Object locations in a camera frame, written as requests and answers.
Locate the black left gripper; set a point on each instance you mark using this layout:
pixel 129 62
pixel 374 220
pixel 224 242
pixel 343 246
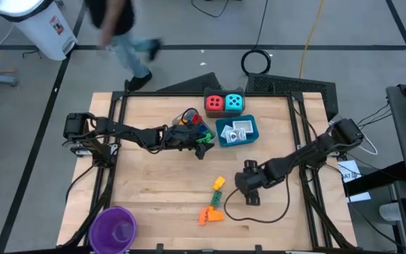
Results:
pixel 180 137

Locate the orange yellow studded brick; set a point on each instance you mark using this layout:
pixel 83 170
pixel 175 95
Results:
pixel 183 121

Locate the large blue toy block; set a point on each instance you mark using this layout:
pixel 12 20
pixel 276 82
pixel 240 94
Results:
pixel 203 128

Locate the dark green brick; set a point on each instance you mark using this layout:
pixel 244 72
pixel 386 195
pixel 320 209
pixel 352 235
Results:
pixel 217 198

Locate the red toy block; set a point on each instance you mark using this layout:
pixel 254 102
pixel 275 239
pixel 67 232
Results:
pixel 196 118

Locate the white paper sheet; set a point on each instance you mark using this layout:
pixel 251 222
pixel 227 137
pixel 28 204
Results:
pixel 351 173

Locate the teal plastic bin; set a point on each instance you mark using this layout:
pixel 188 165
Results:
pixel 254 139

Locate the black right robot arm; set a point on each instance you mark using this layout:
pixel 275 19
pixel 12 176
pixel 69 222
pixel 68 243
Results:
pixel 301 155

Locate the white paper roll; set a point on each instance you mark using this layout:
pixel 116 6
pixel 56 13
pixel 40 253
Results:
pixel 389 211

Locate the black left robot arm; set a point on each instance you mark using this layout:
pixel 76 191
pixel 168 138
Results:
pixel 125 132

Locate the black flat panel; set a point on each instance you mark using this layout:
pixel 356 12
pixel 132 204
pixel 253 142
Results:
pixel 192 84

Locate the smoky translucent plastic bin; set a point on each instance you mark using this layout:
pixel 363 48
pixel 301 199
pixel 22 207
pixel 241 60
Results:
pixel 224 114

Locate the teal foam die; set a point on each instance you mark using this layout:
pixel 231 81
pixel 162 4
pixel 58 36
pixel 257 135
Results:
pixel 233 102

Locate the yellow toy block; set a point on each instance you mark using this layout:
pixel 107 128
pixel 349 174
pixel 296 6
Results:
pixel 219 182

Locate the white playing card box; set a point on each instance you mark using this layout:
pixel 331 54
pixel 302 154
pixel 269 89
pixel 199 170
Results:
pixel 225 131
pixel 235 135
pixel 242 126

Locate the light grey plastic bin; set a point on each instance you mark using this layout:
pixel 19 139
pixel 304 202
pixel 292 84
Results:
pixel 176 119

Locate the orange sloped toy block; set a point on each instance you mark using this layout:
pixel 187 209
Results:
pixel 214 214

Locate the black frame clip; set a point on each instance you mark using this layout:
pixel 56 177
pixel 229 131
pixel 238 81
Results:
pixel 258 249
pixel 159 248

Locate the white pedal trash can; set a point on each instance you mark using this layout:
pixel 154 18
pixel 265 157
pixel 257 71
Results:
pixel 41 28

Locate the person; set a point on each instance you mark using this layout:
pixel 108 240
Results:
pixel 109 14

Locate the red foam die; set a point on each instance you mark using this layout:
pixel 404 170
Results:
pixel 214 103

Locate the purple plastic bucket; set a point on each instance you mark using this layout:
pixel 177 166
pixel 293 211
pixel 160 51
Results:
pixel 101 229

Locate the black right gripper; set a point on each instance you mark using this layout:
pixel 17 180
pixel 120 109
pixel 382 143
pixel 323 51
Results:
pixel 250 180

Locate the black aluminium table frame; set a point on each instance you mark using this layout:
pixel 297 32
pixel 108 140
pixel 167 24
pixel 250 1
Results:
pixel 153 94

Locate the black cart base beam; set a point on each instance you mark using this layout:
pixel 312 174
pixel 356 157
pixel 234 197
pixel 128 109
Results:
pixel 375 179

